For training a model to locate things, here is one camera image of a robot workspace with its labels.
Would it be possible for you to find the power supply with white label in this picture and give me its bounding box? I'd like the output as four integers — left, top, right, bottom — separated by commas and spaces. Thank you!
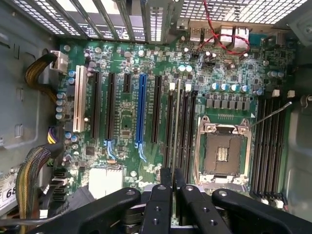
0, 165, 20, 212

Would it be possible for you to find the black RAM slot white latch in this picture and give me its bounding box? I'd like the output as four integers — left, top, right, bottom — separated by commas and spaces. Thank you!
258, 89, 280, 204
273, 90, 295, 209
179, 82, 192, 182
162, 82, 176, 169

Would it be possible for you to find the white power connector plug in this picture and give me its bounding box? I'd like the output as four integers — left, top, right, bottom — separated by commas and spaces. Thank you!
50, 50, 69, 74

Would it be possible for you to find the grey metal PC case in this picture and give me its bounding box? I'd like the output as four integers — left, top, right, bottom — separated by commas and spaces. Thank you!
0, 0, 312, 234

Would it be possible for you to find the short black expansion slot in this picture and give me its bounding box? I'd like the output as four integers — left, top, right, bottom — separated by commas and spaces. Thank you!
122, 73, 132, 93

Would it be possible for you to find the yellow black power cable bundle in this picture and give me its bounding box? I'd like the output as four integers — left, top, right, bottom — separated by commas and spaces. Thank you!
25, 54, 59, 104

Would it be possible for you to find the perforated metal slot cover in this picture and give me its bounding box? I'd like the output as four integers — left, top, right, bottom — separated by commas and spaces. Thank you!
148, 0, 173, 43

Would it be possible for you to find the green motherboard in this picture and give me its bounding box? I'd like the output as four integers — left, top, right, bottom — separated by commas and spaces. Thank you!
57, 34, 297, 213

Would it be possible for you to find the white PCI expansion slot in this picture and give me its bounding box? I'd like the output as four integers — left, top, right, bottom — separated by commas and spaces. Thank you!
72, 65, 88, 134

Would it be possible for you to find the black SATA port block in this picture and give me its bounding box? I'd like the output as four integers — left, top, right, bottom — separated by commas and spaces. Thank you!
52, 170, 69, 203

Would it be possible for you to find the thin metal locking lever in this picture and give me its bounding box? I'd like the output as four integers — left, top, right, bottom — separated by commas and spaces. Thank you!
250, 101, 293, 128

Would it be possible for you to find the thin grey wire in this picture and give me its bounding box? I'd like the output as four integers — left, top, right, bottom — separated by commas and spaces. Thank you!
0, 214, 81, 227

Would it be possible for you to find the red and black twisted wire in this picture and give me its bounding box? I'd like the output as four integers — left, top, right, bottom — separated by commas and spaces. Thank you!
196, 0, 251, 61

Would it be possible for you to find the purple yellow wire plug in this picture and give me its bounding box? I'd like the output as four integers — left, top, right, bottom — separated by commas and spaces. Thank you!
47, 125, 60, 145

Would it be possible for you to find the thick sleeved multicolour cable bundle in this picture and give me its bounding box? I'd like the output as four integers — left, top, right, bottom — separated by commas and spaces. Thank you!
16, 143, 64, 234

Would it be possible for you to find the blue expansion slot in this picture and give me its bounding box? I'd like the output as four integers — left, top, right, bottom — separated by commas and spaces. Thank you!
135, 73, 147, 145

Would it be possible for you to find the long black expansion slot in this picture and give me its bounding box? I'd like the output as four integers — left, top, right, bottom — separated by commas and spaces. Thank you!
90, 71, 102, 139
105, 72, 116, 141
150, 75, 163, 144

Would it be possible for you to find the CPU socket with metal frame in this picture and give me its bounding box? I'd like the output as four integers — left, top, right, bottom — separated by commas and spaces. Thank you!
194, 116, 253, 192

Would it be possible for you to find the rear port block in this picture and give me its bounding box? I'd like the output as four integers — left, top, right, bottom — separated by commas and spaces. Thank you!
189, 24, 252, 47

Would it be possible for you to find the white chipset heat sink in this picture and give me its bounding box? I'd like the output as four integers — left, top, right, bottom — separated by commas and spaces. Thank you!
88, 167, 123, 194

